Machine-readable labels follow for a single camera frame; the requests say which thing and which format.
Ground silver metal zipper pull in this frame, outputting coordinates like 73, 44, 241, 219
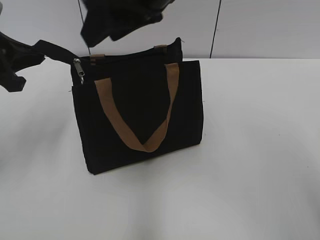
73, 58, 85, 85

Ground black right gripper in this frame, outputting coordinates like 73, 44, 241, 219
80, 0, 175, 48

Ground black canvas tote bag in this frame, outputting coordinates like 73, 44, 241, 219
34, 38, 204, 175

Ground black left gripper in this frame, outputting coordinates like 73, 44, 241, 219
0, 32, 45, 93

